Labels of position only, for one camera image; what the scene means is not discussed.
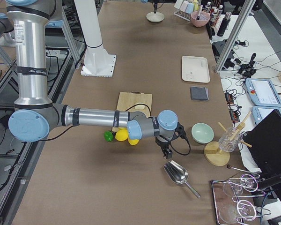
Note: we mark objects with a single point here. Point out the cream round plate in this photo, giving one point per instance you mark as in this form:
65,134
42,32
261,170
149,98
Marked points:
155,17

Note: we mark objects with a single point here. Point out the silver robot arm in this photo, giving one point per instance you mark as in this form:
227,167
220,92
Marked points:
36,115

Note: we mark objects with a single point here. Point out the cream rectangular rabbit tray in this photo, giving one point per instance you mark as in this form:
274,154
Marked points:
195,69

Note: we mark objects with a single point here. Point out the metal glass tray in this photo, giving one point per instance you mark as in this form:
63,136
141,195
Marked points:
233,200

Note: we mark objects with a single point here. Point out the metal scoop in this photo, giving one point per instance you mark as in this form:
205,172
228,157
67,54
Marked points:
179,175

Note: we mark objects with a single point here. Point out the pastel cup rack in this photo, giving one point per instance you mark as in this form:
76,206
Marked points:
184,8

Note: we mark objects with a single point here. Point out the whole yellow lemon lower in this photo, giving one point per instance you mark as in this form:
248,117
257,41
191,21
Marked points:
133,142

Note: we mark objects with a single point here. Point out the whole yellow lemon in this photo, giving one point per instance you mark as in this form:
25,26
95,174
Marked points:
122,135
133,142

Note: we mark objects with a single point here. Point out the mint green bowl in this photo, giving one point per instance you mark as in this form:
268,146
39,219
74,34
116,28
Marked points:
202,133

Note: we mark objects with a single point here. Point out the whole yellow lemon upper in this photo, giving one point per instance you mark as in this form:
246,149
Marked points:
122,135

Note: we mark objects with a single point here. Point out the wooden cup rack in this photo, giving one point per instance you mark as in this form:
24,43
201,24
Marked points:
215,155

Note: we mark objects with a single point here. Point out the pink bowl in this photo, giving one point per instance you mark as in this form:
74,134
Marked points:
202,21

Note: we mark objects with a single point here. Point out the wooden cutting board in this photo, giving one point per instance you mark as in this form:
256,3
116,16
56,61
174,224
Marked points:
128,100

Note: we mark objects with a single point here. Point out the green lime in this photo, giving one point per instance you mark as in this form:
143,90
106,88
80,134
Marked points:
108,136

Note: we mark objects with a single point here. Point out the clear glass cup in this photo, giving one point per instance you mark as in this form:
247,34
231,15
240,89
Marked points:
227,143

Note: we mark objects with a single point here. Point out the grey folded cloth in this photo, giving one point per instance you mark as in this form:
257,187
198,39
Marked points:
199,93

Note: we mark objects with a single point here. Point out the black thermos bottle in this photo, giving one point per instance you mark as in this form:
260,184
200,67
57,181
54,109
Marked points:
224,24

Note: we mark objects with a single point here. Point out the lower blue teach pendant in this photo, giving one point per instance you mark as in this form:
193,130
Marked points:
260,112

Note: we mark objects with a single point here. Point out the blue teach pendant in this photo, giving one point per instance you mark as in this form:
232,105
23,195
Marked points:
260,112
262,92

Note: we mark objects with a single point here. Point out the black monitor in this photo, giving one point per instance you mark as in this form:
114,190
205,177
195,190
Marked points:
265,152

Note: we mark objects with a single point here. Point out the upper blue teach pendant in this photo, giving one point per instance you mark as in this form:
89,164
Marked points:
262,92

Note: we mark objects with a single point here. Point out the white camera stand base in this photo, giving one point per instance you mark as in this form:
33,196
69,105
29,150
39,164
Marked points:
97,61

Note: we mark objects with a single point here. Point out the aluminium frame post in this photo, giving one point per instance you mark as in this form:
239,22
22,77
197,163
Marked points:
246,9

